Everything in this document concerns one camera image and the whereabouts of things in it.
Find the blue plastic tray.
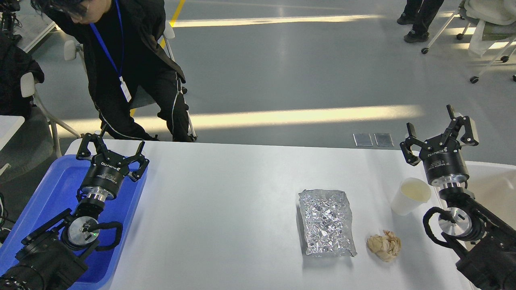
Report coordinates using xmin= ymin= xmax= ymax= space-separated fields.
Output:
xmin=0 ymin=155 xmax=147 ymax=290

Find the right silver floor plate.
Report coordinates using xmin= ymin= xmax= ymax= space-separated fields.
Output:
xmin=374 ymin=133 xmax=394 ymax=147

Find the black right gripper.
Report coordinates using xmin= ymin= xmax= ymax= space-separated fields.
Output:
xmin=400 ymin=104 xmax=479 ymax=187

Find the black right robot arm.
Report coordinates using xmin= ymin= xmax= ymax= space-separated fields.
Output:
xmin=400 ymin=105 xmax=516 ymax=290

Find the white plastic bin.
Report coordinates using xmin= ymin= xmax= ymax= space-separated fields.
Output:
xmin=428 ymin=161 xmax=516 ymax=242

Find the left silver floor plate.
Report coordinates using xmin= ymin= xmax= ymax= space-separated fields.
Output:
xmin=353 ymin=133 xmax=374 ymax=147

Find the walking person in black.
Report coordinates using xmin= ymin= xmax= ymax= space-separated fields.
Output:
xmin=397 ymin=0 xmax=444 ymax=44

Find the grey chair with black jacket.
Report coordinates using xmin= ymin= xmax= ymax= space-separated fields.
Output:
xmin=0 ymin=33 xmax=56 ymax=184

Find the person in black clothes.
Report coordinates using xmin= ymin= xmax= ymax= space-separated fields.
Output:
xmin=31 ymin=0 xmax=195 ymax=143

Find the white side table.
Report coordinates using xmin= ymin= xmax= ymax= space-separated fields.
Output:
xmin=0 ymin=115 xmax=25 ymax=150

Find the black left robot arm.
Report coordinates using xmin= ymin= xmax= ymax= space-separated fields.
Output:
xmin=1 ymin=133 xmax=149 ymax=290

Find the silver floor plate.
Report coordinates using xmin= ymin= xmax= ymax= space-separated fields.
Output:
xmin=353 ymin=133 xmax=374 ymax=147
xmin=374 ymin=133 xmax=394 ymax=147

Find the white paper cup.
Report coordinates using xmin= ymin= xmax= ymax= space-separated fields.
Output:
xmin=391 ymin=177 xmax=431 ymax=216

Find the crumpled beige paper ball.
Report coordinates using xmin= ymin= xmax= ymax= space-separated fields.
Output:
xmin=366 ymin=230 xmax=402 ymax=263

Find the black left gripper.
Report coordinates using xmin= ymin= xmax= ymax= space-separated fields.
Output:
xmin=76 ymin=133 xmax=150 ymax=199

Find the crumpled silver foil bag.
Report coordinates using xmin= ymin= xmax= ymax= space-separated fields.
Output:
xmin=299 ymin=189 xmax=357 ymax=257

